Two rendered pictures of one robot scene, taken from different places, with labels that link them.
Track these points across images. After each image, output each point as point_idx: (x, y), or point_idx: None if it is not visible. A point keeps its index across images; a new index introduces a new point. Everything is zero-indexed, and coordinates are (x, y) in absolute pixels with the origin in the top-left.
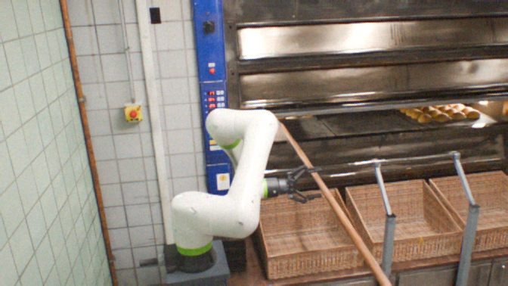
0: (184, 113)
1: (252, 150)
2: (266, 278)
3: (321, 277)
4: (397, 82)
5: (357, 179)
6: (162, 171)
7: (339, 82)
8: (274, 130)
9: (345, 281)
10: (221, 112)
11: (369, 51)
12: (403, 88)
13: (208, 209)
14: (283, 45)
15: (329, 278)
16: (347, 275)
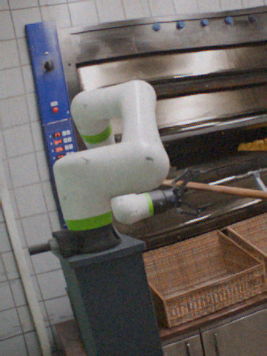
0: (30, 165)
1: (137, 106)
2: (166, 328)
3: (227, 310)
4: (248, 103)
5: (236, 216)
6: (15, 238)
7: (193, 107)
8: (152, 94)
9: (253, 310)
10: (88, 91)
11: (214, 71)
12: (255, 108)
13: (103, 155)
14: (127, 75)
15: (236, 309)
16: (254, 301)
